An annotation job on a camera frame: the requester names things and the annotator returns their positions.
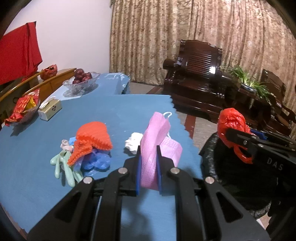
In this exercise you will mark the green rubber glove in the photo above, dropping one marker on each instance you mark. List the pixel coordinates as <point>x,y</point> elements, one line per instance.
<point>60,163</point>

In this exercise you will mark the white tissue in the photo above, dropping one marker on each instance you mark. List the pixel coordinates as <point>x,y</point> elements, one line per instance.
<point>133,142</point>

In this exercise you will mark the patterned beige curtain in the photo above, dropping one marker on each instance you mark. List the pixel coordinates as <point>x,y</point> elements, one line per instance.
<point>251,34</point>

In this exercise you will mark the black lined trash bin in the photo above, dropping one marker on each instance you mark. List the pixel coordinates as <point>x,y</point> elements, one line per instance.
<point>221,163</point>

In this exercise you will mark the glass snack dish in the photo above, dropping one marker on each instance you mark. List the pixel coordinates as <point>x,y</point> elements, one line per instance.
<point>28,115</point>

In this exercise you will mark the dark wooden side table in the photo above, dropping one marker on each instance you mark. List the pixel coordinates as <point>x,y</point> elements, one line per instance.
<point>257,112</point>

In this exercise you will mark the red snack bags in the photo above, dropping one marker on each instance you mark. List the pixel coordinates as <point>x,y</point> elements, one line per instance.
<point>22,106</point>

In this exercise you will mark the blue hand cream tube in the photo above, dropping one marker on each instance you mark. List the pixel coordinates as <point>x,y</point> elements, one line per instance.
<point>68,145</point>

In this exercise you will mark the pink face mask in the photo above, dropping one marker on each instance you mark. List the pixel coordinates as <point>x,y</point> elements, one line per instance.
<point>157,134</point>

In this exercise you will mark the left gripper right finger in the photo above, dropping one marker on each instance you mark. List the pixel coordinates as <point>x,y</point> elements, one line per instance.
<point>204,209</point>

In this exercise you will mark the tissue box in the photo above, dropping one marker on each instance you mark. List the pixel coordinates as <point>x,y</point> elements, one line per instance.
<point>49,108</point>

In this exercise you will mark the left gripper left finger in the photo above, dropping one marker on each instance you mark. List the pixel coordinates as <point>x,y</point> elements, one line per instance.
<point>92,209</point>

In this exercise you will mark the blue plastic bag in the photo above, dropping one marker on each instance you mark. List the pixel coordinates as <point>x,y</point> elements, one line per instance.
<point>97,160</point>

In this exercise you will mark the red apples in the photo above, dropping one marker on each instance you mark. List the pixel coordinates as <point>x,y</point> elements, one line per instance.
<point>81,76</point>

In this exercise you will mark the potted green plant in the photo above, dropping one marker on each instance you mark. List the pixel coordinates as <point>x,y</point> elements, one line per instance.
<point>249,81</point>

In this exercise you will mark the orange foam fruit net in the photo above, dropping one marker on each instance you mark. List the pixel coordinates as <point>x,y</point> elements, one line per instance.
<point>95,135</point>

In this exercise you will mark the glass fruit bowl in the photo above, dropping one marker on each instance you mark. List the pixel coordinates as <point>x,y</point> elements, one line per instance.
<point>82,86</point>

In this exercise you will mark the blue table cloth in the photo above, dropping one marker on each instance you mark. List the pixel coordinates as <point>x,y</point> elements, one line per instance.
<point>29,189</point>

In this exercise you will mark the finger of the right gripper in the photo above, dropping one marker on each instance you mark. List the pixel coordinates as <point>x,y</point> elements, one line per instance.
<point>273,137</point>
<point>254,144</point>

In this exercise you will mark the red cloth cover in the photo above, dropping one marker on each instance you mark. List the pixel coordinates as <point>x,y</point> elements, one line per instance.
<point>20,54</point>

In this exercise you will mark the dark wooden armchair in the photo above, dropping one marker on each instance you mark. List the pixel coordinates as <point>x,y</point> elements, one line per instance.
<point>281,116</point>
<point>194,79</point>

